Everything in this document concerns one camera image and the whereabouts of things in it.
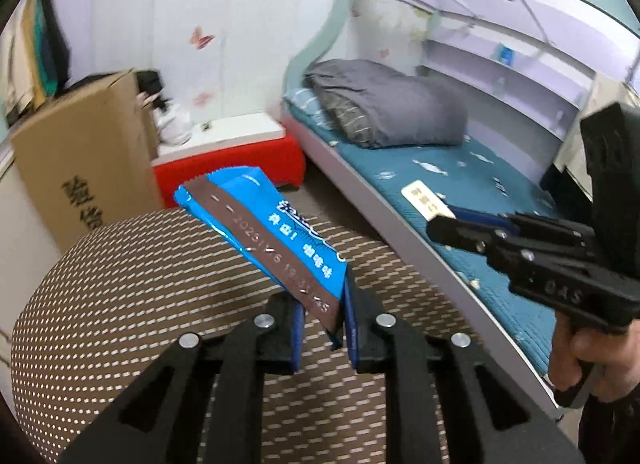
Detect white label strip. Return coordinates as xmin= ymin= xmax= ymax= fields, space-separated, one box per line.
xmin=400 ymin=180 xmax=456 ymax=221

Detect blue brown snack wrapper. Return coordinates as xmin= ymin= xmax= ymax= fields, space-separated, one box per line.
xmin=174 ymin=166 xmax=347 ymax=348

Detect person's right hand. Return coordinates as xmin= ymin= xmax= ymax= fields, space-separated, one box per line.
xmin=549 ymin=313 xmax=639 ymax=403

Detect brown polka dot tablecloth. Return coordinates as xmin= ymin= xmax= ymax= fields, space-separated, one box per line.
xmin=10 ymin=206 xmax=482 ymax=464

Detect teal bed mattress cover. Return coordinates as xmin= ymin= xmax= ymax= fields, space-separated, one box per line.
xmin=284 ymin=88 xmax=560 ymax=375

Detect grey folded blanket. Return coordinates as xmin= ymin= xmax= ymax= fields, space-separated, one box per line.
xmin=305 ymin=59 xmax=469 ymax=149

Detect large cardboard box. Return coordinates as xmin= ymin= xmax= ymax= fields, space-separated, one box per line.
xmin=11 ymin=71 xmax=163 ymax=251

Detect red white low bench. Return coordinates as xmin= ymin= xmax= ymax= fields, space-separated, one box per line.
xmin=152 ymin=112 xmax=305 ymax=207

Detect white plastic bag on bench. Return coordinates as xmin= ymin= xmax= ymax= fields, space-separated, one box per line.
xmin=153 ymin=102 xmax=193 ymax=146

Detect hanging clothes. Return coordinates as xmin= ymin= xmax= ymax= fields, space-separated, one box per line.
xmin=1 ymin=0 xmax=70 ymax=125

